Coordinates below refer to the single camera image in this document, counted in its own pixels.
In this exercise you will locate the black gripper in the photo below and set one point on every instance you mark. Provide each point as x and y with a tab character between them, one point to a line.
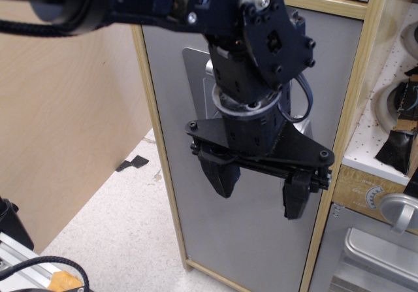
254	136

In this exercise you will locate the grey fridge door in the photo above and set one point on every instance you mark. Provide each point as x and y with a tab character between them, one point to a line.
246	239

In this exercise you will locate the silver fridge door handle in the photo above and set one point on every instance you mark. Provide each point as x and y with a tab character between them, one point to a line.
304	128

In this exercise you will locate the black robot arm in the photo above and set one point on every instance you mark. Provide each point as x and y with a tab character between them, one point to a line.
257	47

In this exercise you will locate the grey oven door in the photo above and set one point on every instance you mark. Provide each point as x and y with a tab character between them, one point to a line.
359	253

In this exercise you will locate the black tape on floor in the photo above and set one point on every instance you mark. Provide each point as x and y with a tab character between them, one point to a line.
137	162

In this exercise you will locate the silver dispenser panel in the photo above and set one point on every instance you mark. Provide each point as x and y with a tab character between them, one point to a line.
199	71

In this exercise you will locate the white stove top panel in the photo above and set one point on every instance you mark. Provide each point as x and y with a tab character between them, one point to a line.
378	118

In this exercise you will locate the silver oven knob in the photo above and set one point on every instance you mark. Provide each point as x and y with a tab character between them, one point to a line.
400	210

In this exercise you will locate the plywood board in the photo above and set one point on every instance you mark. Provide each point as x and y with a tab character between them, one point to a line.
72	110

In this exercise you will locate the orange tape piece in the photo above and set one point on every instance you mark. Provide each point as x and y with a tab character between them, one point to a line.
64	281

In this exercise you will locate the black box at left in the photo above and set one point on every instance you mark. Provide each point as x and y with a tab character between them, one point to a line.
11	224

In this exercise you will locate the wooden toy kitchen frame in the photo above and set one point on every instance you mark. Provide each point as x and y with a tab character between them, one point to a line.
382	20

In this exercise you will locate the aluminium extrusion rail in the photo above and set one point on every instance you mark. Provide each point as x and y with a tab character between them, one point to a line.
35	277

